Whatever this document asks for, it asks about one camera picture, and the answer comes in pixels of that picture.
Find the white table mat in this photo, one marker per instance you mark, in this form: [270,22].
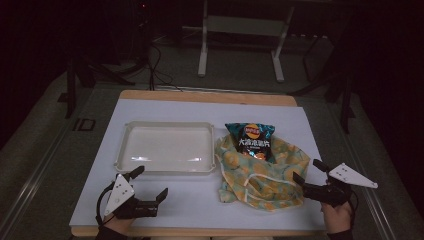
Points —
[190,200]

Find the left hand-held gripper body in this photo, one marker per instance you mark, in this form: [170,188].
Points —
[118,195]

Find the black floor plate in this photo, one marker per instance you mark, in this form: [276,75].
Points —
[84,124]

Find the black stand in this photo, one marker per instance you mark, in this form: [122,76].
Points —
[70,86]
[343,96]

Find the white metal stand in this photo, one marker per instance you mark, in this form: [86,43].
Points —
[243,26]

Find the black tripod with red light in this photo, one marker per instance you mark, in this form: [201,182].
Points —
[144,30]

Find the person's left hand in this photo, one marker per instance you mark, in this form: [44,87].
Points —
[116,224]

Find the dark teal chip bag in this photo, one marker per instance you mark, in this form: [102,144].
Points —
[250,140]

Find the person's right hand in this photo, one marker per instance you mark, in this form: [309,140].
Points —
[337,216]

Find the white plastic tray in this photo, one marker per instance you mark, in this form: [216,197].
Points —
[166,148]

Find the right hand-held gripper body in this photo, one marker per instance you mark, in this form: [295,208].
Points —
[350,176]

